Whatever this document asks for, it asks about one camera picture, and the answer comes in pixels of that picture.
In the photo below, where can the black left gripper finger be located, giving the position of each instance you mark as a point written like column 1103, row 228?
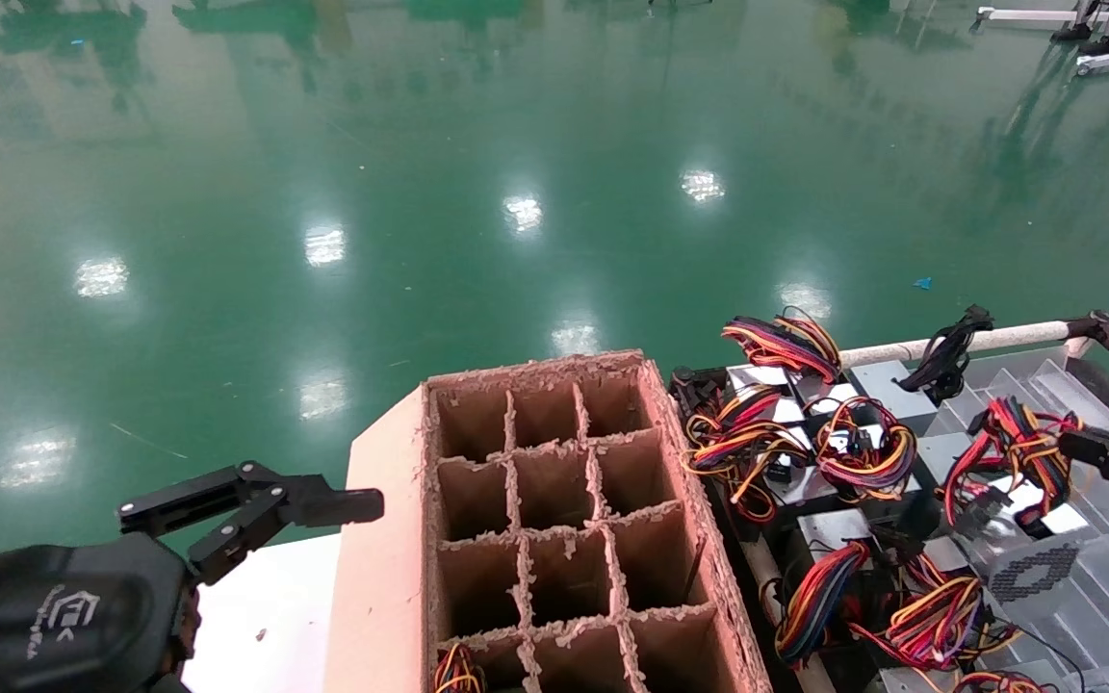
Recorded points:
column 343, row 506

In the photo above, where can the white foam padded rail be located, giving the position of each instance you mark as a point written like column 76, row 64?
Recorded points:
column 1017, row 336
column 764, row 577

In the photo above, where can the black rail corner joint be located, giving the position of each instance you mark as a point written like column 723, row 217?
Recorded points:
column 1108, row 329

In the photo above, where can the brown cardboard divider box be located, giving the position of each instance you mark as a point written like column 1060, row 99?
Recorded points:
column 376, row 597

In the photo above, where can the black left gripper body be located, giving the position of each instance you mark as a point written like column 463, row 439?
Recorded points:
column 54, row 616

